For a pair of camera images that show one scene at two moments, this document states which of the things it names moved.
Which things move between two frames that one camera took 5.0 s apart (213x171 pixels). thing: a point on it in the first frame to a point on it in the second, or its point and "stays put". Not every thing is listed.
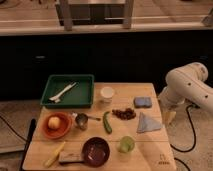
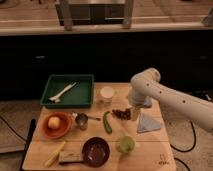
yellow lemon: (54, 122) stays put
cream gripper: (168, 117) to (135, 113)
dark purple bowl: (95, 151) stays put
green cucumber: (106, 123) stays put
